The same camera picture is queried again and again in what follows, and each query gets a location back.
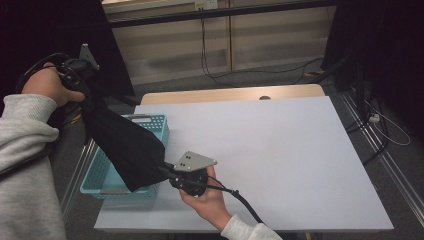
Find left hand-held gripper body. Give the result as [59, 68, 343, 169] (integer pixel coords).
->
[56, 42, 101, 94]

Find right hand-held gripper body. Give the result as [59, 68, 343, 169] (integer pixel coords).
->
[167, 150, 219, 198]

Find light blue perforated plastic basket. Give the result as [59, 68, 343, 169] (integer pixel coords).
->
[79, 113, 170, 201]

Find black pants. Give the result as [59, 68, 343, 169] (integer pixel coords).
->
[79, 78, 167, 194]

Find person's left hand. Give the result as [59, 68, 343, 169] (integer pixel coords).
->
[21, 61, 86, 108]

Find person's right hand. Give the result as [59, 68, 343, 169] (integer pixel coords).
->
[178, 165, 233, 232]

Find black curtain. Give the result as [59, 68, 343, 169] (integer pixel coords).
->
[320, 0, 424, 139]
[0, 0, 137, 218]

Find wooden table with white top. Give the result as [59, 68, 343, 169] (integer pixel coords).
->
[93, 83, 395, 234]

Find black metal stand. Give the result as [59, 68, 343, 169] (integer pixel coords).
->
[310, 52, 368, 112]

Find left hand-held gripper black cable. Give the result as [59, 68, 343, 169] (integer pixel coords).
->
[0, 52, 72, 178]

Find hand-held gripper black cable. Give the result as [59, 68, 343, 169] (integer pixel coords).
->
[0, 52, 72, 178]
[195, 175, 265, 225]

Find right hand-held gripper black cable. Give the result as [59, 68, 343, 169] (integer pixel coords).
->
[195, 175, 265, 225]

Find metal floor rail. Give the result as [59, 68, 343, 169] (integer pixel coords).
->
[339, 89, 424, 218]
[61, 132, 102, 240]

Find black socket power cable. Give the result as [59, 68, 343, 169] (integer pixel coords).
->
[199, 9, 325, 89]

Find white wall socket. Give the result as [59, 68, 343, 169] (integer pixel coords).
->
[194, 0, 219, 11]

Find black floor cable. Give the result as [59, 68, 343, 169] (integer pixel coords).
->
[344, 95, 392, 167]

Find thin white cable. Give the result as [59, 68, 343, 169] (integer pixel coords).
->
[364, 99, 412, 147]

